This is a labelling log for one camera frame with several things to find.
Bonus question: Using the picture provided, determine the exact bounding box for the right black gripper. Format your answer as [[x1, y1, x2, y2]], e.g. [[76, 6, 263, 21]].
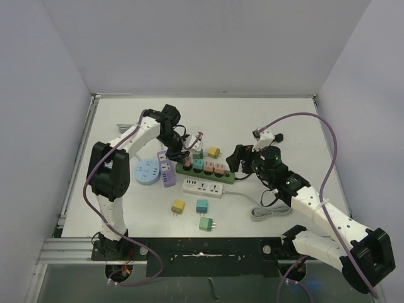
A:
[[227, 144, 273, 183]]

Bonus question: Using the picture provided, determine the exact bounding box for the pink charger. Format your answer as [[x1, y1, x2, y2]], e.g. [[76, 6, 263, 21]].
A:
[[203, 161, 215, 174], [214, 163, 226, 175], [183, 157, 193, 171]]

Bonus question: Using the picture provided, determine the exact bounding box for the teal charger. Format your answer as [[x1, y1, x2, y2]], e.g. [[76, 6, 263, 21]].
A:
[[193, 159, 204, 170], [196, 199, 208, 216]]

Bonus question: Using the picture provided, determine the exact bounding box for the yellow charger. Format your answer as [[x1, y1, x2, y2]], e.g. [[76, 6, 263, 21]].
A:
[[207, 146, 222, 159], [171, 199, 185, 215]]

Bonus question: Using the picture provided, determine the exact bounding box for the green charger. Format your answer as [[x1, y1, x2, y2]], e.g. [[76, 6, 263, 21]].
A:
[[198, 217, 216, 232], [193, 149, 204, 160]]

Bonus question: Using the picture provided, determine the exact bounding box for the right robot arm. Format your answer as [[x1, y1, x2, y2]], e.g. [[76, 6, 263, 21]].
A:
[[226, 145, 396, 294]]

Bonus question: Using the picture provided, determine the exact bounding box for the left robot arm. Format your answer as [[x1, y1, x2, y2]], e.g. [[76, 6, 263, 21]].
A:
[[83, 104, 189, 259]]

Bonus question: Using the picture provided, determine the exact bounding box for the purple power strip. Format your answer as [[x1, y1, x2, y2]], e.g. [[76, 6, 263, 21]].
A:
[[157, 151, 176, 187]]

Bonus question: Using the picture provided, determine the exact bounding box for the green power strip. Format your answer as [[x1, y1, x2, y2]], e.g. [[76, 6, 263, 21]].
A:
[[175, 163, 235, 184]]

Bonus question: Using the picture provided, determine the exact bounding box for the white power strip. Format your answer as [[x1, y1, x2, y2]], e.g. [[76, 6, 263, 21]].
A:
[[182, 179, 223, 196]]

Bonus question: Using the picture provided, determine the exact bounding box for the round blue power strip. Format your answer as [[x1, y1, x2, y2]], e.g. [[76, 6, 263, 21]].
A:
[[134, 159, 160, 186]]

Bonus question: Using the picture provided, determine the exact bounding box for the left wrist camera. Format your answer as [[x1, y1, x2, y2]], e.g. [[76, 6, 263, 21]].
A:
[[184, 132, 203, 151]]

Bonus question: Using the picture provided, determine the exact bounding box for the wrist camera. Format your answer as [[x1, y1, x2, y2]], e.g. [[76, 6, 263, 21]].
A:
[[184, 132, 203, 151], [252, 129, 275, 152]]

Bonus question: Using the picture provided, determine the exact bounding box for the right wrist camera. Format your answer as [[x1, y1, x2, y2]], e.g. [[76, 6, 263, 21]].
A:
[[252, 129, 275, 152]]

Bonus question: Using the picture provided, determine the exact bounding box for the black power cord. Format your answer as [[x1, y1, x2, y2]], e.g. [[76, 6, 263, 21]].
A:
[[235, 134, 284, 181]]

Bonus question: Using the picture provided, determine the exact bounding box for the grey cord of white strip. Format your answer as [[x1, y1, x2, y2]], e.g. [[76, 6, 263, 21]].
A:
[[222, 190, 294, 223]]

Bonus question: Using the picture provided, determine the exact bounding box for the grey cord of purple strip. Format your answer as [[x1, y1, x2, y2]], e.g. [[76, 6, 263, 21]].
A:
[[116, 122, 165, 152]]

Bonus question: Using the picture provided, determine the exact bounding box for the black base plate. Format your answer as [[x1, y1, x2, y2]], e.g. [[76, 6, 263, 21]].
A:
[[91, 237, 299, 278]]

